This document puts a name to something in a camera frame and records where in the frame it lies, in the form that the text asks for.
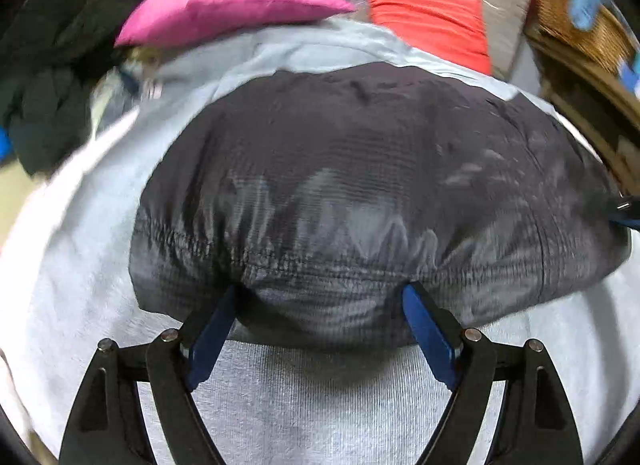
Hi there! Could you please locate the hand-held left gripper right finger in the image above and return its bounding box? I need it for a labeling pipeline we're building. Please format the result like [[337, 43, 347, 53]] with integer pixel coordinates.
[[402, 281, 586, 465]]

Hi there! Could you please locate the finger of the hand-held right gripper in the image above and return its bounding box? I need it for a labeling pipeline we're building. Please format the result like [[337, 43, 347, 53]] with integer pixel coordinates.
[[602, 195, 640, 232]]

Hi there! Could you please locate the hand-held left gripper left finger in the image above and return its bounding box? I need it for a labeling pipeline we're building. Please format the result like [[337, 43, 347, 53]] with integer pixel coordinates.
[[59, 285, 241, 465]]

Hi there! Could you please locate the black quilted jacket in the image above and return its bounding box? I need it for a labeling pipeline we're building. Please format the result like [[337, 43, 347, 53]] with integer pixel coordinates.
[[127, 62, 633, 351]]

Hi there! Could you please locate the dark clothes pile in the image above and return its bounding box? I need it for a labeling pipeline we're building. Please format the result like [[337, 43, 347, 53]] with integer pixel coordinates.
[[0, 0, 146, 176]]

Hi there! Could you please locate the grey blanket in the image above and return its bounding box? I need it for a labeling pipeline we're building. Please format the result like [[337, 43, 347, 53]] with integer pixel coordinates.
[[0, 18, 640, 465]]

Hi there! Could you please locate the wooden rack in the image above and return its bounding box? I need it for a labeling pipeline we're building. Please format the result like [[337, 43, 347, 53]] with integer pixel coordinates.
[[522, 25, 640, 196]]

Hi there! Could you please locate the wicker basket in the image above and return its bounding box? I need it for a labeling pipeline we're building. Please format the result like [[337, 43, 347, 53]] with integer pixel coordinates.
[[532, 0, 640, 76]]

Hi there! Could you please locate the clear plastic bag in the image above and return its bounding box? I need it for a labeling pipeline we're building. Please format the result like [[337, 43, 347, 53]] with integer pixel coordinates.
[[92, 48, 166, 131]]

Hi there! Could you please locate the red cushion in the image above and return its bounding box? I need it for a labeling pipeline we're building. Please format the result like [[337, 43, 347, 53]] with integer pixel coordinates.
[[366, 0, 493, 76]]

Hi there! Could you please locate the pink pillow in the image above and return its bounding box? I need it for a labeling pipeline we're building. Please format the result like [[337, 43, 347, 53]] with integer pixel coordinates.
[[114, 0, 357, 48]]

